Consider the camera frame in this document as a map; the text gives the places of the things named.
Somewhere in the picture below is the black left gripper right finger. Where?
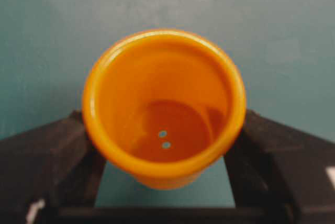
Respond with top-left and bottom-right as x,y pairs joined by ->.
224,110 -> 334,223

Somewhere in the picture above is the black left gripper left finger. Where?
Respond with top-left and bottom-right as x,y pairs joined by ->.
1,111 -> 105,223

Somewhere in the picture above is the orange plastic cup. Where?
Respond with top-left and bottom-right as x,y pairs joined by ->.
82,29 -> 247,190

